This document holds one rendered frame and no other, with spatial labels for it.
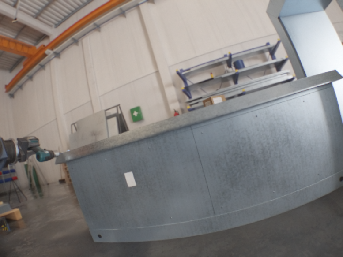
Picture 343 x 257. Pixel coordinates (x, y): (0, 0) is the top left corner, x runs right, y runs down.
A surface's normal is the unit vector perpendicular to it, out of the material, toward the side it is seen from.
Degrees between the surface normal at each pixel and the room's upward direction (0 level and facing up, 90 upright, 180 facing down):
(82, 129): 78
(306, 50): 90
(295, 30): 90
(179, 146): 90
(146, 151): 90
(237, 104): 67
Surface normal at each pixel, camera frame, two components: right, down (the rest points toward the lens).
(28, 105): -0.27, 0.03
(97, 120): -0.27, -0.19
